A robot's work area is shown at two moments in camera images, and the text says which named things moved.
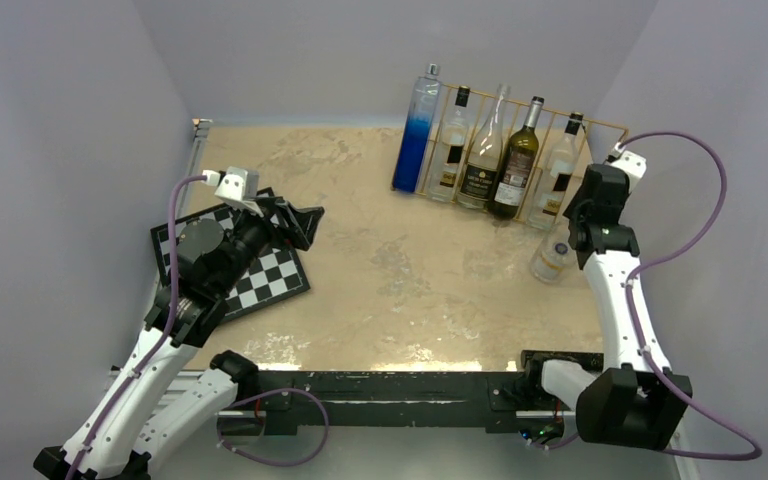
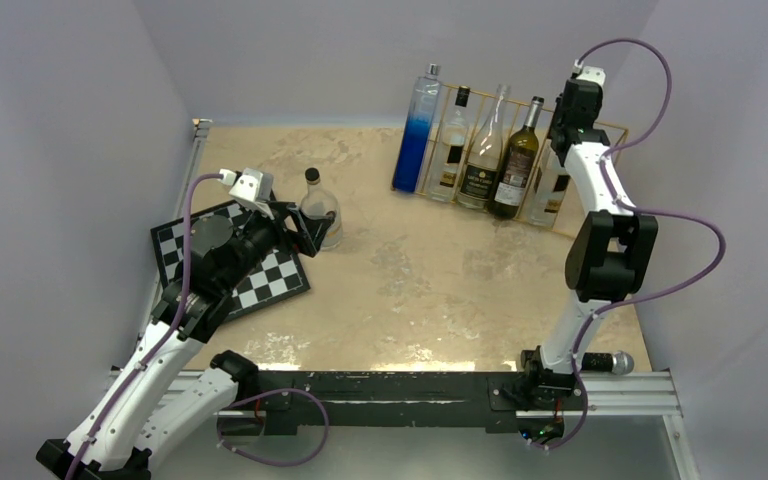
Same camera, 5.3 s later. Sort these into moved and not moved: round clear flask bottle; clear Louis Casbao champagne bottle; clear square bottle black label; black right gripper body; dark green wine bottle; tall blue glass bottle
Moved: black right gripper body; round clear flask bottle
Not moved: dark green wine bottle; clear square bottle black label; clear Louis Casbao champagne bottle; tall blue glass bottle
